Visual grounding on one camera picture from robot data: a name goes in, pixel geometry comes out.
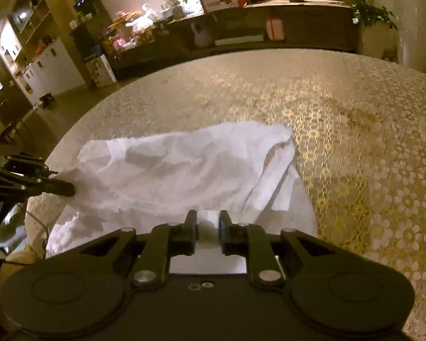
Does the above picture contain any white t-shirt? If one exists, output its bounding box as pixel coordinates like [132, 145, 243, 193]
[46, 120, 319, 274]

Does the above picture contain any dark wooden sideboard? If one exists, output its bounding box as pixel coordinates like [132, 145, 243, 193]
[106, 0, 359, 78]

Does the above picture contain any gold lace tablecloth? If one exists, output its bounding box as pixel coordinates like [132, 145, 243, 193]
[24, 47, 426, 341]

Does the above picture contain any pink jar on shelf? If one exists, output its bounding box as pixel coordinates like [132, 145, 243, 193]
[265, 17, 285, 41]

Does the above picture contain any cardboard box on floor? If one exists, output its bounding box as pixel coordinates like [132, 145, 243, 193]
[86, 55, 117, 88]

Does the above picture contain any pink round vase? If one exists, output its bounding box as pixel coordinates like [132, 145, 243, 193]
[191, 22, 214, 49]

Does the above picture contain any potted green plant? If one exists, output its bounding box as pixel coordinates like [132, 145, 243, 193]
[344, 0, 398, 61]

